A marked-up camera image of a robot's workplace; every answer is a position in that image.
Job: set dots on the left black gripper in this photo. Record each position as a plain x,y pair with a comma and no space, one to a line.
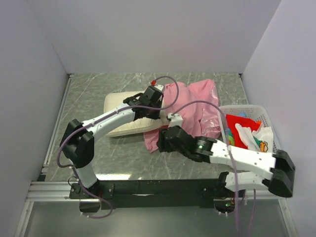
155,116

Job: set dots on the cream pillow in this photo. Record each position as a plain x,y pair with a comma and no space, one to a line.
127,126

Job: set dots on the white printed cloth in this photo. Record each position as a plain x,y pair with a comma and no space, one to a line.
261,140

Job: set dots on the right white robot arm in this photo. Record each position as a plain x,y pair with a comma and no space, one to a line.
274,172

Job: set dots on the pink pillowcase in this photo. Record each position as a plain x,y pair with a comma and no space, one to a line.
199,119

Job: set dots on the white plastic basket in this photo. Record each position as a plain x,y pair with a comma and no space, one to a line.
243,159

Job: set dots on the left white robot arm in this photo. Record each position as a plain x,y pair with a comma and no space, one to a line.
77,145

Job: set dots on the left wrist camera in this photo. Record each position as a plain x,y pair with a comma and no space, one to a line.
157,85

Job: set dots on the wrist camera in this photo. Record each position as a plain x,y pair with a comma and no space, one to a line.
174,120
157,85

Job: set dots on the black base bar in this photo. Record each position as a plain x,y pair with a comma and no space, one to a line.
113,194

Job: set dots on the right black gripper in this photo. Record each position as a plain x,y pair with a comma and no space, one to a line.
163,143

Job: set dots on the aluminium frame rail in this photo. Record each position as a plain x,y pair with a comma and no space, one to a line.
59,191

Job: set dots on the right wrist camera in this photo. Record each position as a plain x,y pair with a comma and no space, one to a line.
174,120

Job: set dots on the red cloth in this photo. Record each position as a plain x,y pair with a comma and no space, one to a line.
245,122

